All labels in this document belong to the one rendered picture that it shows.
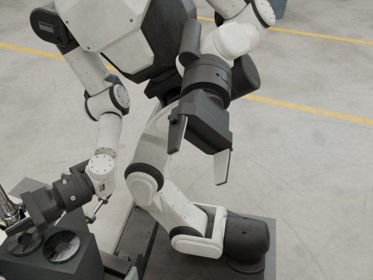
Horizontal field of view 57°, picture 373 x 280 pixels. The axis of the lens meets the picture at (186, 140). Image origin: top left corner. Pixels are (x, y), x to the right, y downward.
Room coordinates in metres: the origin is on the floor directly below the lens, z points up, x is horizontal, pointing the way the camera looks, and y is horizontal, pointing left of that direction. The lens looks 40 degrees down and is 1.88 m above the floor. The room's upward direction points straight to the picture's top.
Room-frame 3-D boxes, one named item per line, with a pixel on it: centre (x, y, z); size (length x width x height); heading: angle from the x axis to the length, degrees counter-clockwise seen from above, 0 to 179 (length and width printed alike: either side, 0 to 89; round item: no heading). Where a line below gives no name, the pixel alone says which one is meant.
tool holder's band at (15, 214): (0.52, 0.41, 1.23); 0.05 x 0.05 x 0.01
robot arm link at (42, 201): (0.57, 0.34, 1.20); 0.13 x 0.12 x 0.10; 38
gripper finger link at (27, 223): (0.49, 0.39, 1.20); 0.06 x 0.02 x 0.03; 128
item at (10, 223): (0.52, 0.41, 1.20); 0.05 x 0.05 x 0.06
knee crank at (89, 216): (1.13, 0.44, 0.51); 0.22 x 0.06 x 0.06; 158
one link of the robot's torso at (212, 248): (0.87, -0.06, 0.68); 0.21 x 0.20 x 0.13; 79
